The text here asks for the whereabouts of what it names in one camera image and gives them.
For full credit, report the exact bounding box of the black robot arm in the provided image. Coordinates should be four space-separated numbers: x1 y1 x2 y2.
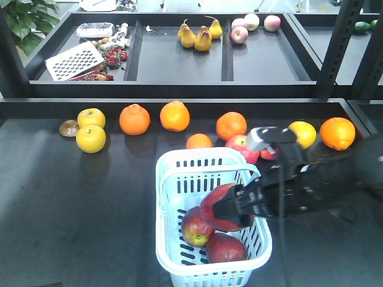
212 127 382 227

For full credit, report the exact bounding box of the brown yellow pear right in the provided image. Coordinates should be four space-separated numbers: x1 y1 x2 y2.
205 16 223 39

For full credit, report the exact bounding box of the light blue plastic basket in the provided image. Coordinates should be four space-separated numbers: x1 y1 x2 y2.
156 147 272 286

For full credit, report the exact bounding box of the brown yellow pear front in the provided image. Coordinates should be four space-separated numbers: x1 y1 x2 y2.
194 26 212 52

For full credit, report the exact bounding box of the brown yellow pear left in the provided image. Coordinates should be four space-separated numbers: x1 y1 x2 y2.
178 19 196 48

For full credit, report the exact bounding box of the red cherry tomato cluster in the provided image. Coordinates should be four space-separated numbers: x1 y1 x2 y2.
102 47 129 69

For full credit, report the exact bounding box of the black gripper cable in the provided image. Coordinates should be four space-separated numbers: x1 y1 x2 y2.
273 146 293 287

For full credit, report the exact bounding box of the pink apple front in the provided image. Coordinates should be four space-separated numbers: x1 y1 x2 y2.
230 26 249 44

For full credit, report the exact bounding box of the pink apple right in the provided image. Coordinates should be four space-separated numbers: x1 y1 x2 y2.
264 15 281 32

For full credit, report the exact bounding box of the yellow orange citrus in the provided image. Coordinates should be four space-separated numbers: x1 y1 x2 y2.
288 121 317 149

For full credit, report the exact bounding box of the bumpy orange tangelo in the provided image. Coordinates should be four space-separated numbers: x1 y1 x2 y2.
119 103 151 136

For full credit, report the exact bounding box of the white electronic scale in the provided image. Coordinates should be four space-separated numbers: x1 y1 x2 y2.
76 22 114 38

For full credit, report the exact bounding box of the brown mushroom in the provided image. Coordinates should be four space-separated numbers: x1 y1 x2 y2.
59 120 80 138

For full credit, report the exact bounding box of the pink red striped apple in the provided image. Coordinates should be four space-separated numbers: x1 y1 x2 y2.
225 135 260 164

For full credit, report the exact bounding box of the large orange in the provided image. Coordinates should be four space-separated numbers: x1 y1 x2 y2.
320 117 355 151

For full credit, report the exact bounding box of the brown yellow pear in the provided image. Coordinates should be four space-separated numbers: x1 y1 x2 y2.
205 16 223 39
194 26 212 52
178 19 196 48

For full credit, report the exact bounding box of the yellow apple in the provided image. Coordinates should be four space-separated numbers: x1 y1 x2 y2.
77 108 106 128
76 124 107 154

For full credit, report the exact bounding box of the white perforated plastic lid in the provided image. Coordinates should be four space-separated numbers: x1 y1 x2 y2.
45 41 104 81

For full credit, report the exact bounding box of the small orange behind basket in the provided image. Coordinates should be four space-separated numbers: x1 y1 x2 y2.
186 133 213 149

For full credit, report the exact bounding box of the yellow apple rear left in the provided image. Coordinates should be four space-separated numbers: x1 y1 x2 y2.
77 108 106 128

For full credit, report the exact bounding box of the black wooden produce stand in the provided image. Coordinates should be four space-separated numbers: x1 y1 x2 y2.
1 13 382 286

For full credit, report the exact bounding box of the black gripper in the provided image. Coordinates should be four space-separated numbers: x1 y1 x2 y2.
212 142 326 227

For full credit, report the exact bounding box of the green potted plant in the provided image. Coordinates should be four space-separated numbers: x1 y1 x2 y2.
1 0 59 56

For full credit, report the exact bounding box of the orange centre back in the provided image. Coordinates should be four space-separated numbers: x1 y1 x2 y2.
160 100 190 132

